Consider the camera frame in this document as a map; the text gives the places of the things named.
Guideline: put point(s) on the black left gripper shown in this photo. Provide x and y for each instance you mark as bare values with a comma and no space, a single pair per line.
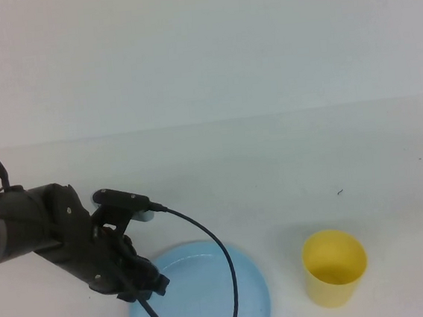
73,235

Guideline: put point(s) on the light blue round plate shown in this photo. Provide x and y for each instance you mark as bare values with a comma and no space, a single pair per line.
203,301

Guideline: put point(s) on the yellow plastic cup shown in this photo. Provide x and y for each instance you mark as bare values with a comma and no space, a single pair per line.
333,259

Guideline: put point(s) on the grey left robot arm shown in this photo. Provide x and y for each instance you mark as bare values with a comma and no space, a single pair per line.
12,230

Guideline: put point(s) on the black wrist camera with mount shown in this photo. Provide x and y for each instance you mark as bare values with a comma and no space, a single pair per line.
121,198

